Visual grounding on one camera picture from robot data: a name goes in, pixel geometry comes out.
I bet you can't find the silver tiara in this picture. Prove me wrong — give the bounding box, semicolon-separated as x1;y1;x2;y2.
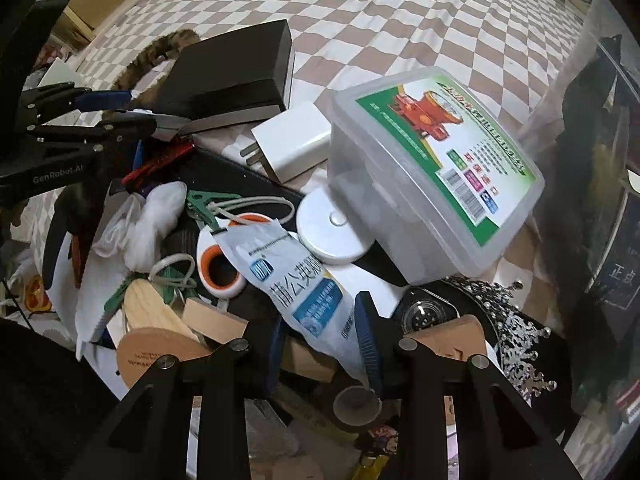
439;274;562;403

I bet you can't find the white elastic loop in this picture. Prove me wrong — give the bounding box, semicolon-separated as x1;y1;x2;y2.
149;252;199;307

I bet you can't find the round wooden disc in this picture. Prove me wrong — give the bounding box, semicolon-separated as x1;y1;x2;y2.
116;327;213;392

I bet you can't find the black cloth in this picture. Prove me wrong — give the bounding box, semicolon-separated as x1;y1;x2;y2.
547;34;631;341

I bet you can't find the green clothes clip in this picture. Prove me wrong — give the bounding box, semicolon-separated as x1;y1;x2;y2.
184;189;242;233

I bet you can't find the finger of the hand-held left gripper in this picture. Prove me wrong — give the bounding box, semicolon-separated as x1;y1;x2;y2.
22;110;158;161
20;82;135;123

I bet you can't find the translucent box with green label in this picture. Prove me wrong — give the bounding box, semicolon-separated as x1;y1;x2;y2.
326;66;546;287

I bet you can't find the wooden block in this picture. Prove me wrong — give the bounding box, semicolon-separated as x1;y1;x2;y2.
181;299;251;347
414;315;502;363

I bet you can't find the white round disc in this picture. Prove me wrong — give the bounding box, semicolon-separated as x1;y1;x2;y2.
295;187;377;266

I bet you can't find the brown round pad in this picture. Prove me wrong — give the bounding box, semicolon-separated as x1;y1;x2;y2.
332;385;379;434

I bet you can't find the checkered bedsheet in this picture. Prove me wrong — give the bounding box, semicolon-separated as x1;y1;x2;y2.
45;0;601;211

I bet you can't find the white charger plug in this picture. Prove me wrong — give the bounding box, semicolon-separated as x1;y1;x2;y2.
241;101;334;184

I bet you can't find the red and black braided cord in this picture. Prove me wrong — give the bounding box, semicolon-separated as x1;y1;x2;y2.
121;139;197;187

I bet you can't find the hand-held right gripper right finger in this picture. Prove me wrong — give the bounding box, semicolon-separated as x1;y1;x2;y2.
354;291;585;480

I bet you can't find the white sachet with blue print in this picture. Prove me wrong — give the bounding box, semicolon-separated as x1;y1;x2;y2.
214;224;373;378

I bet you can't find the white cord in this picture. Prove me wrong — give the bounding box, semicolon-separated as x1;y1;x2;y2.
209;195;297;228

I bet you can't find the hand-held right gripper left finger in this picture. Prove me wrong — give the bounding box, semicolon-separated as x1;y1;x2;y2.
65;317;287;480

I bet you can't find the black rectangular box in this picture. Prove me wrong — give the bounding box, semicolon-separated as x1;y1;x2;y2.
152;19;297;133

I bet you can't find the metal drain strainer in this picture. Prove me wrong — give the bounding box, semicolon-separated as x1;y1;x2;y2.
397;294;462;336

